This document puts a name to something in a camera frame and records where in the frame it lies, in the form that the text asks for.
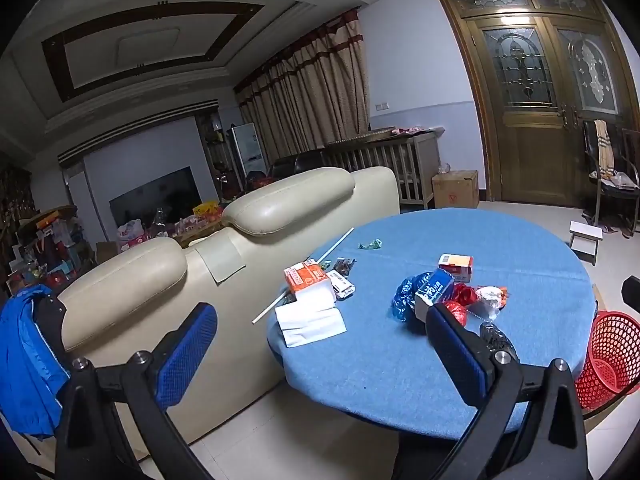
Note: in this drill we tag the round woven tray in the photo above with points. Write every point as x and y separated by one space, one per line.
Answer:
360 135

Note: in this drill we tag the white standing air conditioner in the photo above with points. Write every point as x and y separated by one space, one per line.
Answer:
248 150

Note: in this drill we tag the black leather sofa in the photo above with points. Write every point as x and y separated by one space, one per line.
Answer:
300 160

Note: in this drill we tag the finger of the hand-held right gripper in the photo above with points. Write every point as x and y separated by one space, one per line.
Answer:
632 290

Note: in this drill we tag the brown cardboard box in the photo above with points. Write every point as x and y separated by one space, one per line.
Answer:
455 190

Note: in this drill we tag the cream leather sofa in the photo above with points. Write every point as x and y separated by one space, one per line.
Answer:
150 270

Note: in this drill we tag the long white stick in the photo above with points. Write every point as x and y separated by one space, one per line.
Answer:
340 241

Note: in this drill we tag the dark snack wrapper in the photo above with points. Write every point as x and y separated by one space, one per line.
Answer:
344 265

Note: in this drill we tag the green candy wrapper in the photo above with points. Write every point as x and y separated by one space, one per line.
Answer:
324 264
370 244

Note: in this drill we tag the blue plastic bag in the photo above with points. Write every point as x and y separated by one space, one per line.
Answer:
404 296

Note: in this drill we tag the white orange wrapper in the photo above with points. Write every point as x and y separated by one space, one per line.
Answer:
491 300

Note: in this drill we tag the striped scarf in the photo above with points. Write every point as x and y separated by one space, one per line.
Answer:
604 150

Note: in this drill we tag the beige curtains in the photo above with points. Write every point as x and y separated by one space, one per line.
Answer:
310 90

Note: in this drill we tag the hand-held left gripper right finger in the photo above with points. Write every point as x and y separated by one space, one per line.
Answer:
457 355

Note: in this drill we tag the red foil wrapper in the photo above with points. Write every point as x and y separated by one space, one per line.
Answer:
466 293
456 312

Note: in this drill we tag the clear plastic bag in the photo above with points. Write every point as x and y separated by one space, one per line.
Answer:
622 180

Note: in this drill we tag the round blue table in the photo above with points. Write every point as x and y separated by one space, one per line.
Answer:
400 360

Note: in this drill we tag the orange white carton box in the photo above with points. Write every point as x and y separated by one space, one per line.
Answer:
455 265

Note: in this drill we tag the yellow snack box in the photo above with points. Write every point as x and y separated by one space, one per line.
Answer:
207 211

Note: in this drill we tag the red mesh basket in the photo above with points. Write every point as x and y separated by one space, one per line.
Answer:
610 360

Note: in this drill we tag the black jacket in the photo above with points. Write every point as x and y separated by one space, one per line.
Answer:
50 325

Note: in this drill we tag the wooden baby crib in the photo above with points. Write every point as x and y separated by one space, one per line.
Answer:
425 170

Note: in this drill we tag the wooden glass double door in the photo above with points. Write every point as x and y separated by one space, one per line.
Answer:
525 160

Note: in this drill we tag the pile of toys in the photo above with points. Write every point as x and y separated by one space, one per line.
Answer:
50 250

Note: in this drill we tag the dark metal chair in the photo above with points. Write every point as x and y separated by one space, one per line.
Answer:
592 150

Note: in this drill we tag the blue jacket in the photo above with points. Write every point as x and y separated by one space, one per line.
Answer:
25 360

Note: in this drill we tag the small white stool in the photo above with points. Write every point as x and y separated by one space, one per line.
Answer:
586 232

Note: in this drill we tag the black television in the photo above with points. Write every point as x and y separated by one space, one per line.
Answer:
155 195

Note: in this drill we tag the black plastic wrapper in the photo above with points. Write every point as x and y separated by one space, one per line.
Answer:
495 335

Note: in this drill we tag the white pink small box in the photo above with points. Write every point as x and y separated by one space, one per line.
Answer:
340 285

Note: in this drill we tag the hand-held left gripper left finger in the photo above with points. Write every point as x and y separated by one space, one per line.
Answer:
187 350

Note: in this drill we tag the orange white tissue pack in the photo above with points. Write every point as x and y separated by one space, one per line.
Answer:
305 277

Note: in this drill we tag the square ceiling lamp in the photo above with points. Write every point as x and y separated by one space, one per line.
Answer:
149 45

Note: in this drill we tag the blue white box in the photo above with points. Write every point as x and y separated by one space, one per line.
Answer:
435 287

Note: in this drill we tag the beige sofa patch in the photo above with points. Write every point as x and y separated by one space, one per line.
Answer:
220 260

